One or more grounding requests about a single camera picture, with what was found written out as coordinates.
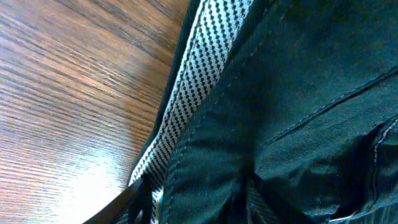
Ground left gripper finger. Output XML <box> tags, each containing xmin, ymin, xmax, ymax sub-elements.
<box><xmin>84</xmin><ymin>175</ymin><xmax>152</xmax><ymax>224</ymax></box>

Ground black shorts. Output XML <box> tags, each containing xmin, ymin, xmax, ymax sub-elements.
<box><xmin>131</xmin><ymin>0</ymin><xmax>397</xmax><ymax>223</ymax></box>

